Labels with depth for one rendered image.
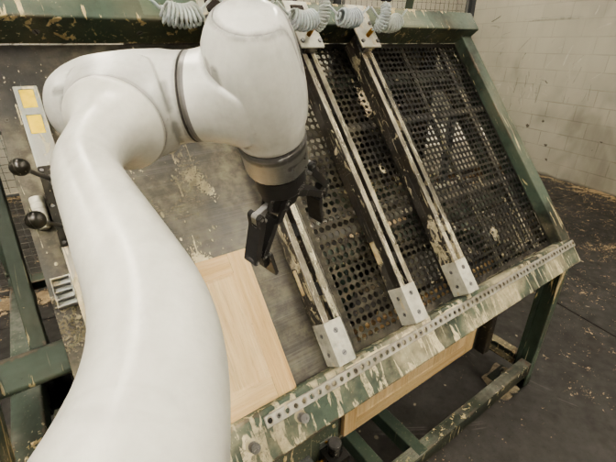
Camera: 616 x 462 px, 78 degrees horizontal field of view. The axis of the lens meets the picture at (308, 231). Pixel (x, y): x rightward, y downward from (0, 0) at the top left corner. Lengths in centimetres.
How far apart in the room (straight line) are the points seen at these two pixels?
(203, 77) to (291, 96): 9
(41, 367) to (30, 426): 35
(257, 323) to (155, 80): 77
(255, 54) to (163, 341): 29
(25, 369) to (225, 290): 47
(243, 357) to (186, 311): 89
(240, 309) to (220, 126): 71
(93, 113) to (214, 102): 11
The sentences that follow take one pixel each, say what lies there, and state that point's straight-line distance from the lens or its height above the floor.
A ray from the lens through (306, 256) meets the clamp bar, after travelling 113.
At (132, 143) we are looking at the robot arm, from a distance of 42.
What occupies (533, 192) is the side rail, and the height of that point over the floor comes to 110.
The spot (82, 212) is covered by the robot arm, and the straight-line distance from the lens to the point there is 27.
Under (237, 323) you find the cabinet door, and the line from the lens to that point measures 107.
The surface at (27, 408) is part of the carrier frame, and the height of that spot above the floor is 79.
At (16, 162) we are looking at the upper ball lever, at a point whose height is 151.
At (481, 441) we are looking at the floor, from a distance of 228.
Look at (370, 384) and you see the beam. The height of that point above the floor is 85.
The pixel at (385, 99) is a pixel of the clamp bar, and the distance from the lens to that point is 159.
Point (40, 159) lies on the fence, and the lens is 112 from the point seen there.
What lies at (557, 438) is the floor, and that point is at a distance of 245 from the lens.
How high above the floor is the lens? 173
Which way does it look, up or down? 26 degrees down
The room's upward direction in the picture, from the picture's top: straight up
